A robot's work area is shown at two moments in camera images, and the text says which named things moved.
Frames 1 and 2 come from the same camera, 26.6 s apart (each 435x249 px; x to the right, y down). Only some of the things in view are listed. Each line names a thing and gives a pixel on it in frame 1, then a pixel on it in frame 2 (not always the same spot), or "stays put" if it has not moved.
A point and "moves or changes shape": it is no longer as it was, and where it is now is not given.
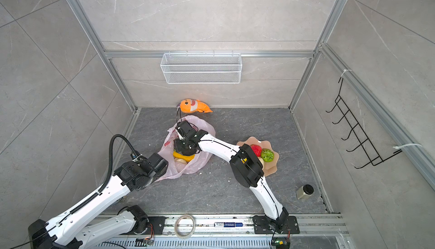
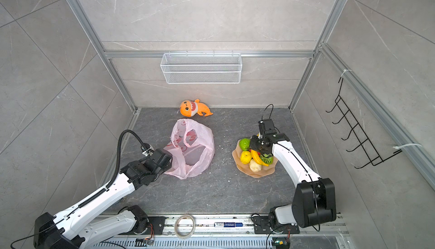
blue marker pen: x=227 y=224 stays put
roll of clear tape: x=192 y=230 stays put
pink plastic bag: x=201 y=159 moves or changes shape
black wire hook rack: x=357 y=131 stays put
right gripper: x=178 y=143 to x=254 y=145
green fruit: x=267 y=155 stays put
